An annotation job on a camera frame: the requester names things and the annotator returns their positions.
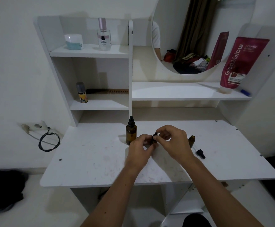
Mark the black cloth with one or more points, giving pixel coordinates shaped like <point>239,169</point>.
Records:
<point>2,190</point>

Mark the white wall socket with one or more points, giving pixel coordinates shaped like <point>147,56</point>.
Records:
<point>37,126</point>

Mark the blue pen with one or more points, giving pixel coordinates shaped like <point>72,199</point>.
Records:
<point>245,92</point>

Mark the clear perfume bottle pink cap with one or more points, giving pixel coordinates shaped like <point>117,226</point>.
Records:
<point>104,41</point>

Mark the brown comb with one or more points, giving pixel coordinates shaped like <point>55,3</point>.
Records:
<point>106,91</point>

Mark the person's right leg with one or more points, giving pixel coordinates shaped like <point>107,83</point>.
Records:
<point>195,221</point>

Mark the white vanity desk with shelves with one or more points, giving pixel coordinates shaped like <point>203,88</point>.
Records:
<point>99,105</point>

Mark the person's left hand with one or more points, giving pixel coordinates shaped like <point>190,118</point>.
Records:
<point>138,153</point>

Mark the small amber glass bottle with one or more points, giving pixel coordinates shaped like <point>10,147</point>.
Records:
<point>191,141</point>
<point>154,142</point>

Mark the round mirror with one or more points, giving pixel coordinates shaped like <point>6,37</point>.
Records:
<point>172,23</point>

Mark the white and blue cream jar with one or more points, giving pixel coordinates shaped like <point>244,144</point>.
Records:
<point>73,42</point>

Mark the large amber glass bottle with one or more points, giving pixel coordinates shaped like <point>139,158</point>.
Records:
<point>131,135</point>

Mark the person's right forearm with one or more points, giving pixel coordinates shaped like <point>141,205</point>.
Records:
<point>220,196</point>

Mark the small yellow label bottle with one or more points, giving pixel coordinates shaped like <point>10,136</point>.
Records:
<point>82,98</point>

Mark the red cosmetic tube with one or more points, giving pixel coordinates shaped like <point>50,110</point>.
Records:
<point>241,61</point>

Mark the small black dropper cap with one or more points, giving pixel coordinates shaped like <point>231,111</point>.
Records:
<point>200,153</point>
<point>155,135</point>

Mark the person's right hand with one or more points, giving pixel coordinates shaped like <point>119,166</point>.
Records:
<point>178,146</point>

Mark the person's left forearm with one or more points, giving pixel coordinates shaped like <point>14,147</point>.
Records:
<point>111,198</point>

